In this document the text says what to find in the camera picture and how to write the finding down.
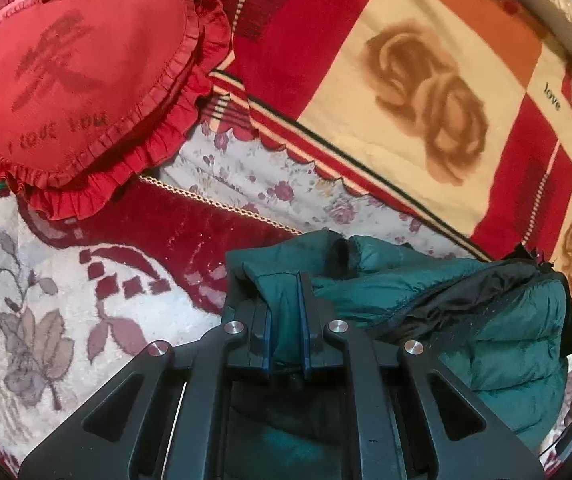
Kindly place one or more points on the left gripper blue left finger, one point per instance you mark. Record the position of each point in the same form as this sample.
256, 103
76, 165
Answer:
160, 416

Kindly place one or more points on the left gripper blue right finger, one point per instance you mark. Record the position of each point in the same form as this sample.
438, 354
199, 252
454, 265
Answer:
403, 414

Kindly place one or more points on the teal puffer jacket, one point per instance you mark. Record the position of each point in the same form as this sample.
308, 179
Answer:
500, 327

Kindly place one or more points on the red white leaf blanket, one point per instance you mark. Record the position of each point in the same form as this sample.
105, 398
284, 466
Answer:
79, 298

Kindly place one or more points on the red checkered rose blanket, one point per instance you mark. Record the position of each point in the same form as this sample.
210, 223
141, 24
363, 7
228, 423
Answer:
457, 111

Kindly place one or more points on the red heart pillow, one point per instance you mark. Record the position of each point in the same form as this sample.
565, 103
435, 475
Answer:
94, 92

